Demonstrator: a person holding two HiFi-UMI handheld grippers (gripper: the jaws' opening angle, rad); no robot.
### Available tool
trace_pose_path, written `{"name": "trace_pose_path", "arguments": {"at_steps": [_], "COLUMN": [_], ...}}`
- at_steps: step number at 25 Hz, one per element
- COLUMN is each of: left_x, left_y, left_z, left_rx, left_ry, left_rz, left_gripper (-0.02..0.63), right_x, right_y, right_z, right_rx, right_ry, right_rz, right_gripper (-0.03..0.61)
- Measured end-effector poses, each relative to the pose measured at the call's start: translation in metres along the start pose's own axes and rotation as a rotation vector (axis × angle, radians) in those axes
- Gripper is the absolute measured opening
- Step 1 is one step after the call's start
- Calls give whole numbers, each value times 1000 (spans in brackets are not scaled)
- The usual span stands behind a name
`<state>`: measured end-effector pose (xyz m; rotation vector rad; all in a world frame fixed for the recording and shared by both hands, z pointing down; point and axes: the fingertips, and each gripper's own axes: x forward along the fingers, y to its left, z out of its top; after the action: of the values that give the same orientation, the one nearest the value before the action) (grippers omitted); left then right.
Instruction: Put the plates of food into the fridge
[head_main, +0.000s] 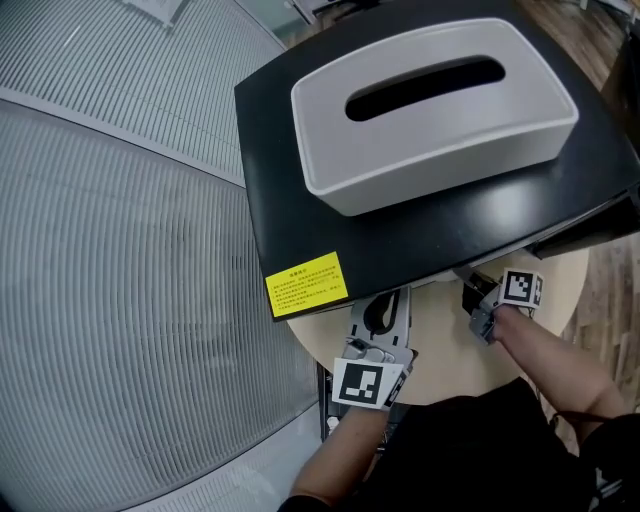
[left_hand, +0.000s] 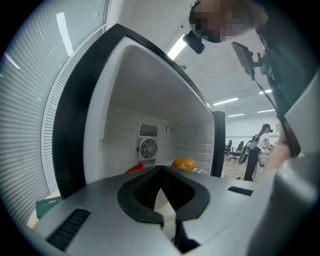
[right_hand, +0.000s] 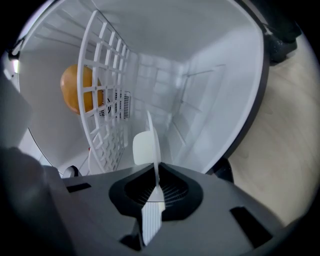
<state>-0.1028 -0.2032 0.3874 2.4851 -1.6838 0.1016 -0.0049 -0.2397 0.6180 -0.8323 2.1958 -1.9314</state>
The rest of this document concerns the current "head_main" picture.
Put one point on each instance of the black mini fridge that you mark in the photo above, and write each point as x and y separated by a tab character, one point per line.
400	240

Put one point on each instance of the white tissue box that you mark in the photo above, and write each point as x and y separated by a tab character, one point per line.
425	160

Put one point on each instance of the white paper notice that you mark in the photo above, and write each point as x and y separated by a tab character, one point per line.
150	10

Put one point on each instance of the person's right forearm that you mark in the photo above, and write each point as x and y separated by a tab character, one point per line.
550	360

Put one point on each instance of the person's left forearm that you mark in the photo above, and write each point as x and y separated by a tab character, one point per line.
340	455

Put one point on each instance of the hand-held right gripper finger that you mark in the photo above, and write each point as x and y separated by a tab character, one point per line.
470	277

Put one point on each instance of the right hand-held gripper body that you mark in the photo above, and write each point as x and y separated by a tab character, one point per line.
522	289

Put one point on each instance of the black floor crate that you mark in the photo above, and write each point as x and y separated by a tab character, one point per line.
325	390

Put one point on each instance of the person's black clothing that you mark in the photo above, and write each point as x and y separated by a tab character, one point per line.
475	450

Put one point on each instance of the yellow warning sticker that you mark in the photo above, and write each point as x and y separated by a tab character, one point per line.
306	285

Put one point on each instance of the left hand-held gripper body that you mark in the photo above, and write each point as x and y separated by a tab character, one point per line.
360	382

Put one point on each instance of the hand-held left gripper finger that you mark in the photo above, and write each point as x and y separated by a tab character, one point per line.
356	325
406	330

